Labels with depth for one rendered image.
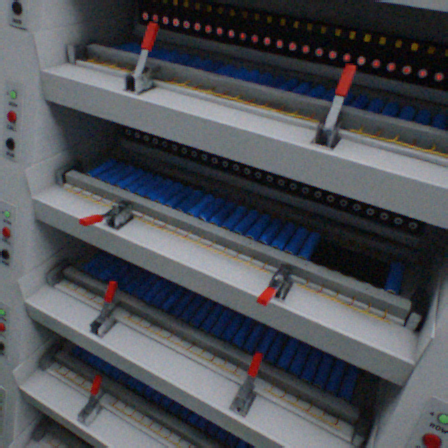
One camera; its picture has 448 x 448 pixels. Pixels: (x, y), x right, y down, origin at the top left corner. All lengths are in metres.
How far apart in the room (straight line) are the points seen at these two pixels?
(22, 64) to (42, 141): 0.11
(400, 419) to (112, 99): 0.55
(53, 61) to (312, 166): 0.42
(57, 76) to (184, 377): 0.49
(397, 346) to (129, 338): 0.42
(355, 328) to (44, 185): 0.53
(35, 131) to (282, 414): 0.57
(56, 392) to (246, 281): 0.50
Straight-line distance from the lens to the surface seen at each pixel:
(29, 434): 1.07
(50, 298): 0.80
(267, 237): 0.59
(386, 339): 0.54
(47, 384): 0.92
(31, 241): 0.76
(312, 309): 0.53
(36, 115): 0.69
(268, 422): 0.65
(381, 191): 0.47
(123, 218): 0.63
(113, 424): 0.85
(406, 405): 0.56
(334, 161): 0.46
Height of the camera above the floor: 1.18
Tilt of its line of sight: 20 degrees down
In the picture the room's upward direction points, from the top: 14 degrees clockwise
